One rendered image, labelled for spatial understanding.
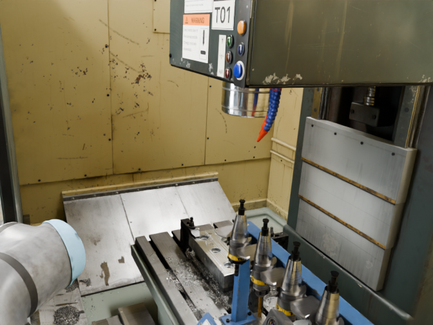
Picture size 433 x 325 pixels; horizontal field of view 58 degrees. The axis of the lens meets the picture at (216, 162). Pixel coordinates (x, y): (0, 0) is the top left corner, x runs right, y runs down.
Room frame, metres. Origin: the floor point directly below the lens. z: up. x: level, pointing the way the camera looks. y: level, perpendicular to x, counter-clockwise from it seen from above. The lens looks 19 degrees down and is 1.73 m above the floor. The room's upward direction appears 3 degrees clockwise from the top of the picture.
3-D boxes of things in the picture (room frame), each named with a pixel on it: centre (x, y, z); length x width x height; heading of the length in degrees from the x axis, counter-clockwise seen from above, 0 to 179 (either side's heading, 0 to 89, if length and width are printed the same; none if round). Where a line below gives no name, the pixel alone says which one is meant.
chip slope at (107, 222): (1.73, 0.23, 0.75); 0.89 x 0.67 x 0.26; 117
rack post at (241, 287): (0.97, -0.09, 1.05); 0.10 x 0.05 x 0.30; 117
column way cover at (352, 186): (1.35, -0.48, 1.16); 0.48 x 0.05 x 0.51; 27
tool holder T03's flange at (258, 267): (0.80, -0.12, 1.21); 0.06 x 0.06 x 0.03
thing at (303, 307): (0.65, -0.20, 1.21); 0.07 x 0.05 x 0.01; 117
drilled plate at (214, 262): (1.24, -0.08, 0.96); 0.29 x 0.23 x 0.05; 27
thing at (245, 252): (0.84, -0.09, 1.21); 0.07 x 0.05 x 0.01; 117
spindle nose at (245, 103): (1.15, -0.08, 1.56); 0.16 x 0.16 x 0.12
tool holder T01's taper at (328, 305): (0.60, -0.22, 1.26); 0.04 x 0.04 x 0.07
